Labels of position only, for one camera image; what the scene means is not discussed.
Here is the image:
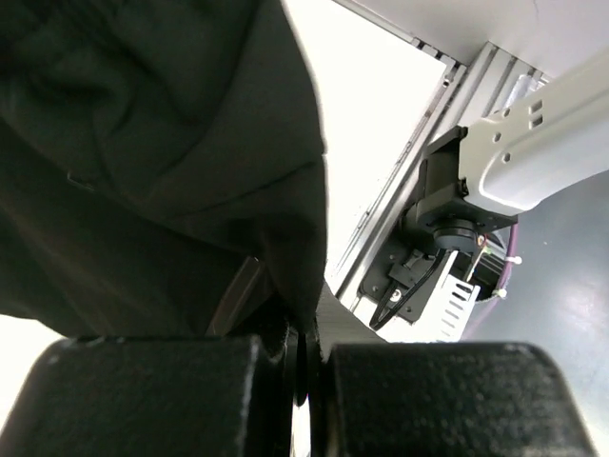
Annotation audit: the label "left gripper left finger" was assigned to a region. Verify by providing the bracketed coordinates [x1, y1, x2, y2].
[206, 257, 299, 456]

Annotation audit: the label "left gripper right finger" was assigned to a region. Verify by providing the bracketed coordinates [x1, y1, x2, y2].
[306, 283, 385, 456]

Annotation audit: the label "black shorts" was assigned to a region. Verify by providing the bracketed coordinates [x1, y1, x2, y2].
[1, 1, 326, 336]

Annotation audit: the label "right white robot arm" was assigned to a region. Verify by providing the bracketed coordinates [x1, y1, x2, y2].
[398, 52, 608, 253]

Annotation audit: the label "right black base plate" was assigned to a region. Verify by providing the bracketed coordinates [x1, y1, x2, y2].
[359, 233, 449, 330]

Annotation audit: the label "slotted grey cable duct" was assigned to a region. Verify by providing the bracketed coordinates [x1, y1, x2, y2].
[426, 274, 480, 343]

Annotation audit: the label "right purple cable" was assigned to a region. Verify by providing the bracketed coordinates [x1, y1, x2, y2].
[475, 223, 522, 306]

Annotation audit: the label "aluminium mounting rail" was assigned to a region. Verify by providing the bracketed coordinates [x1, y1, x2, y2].
[329, 38, 550, 307]

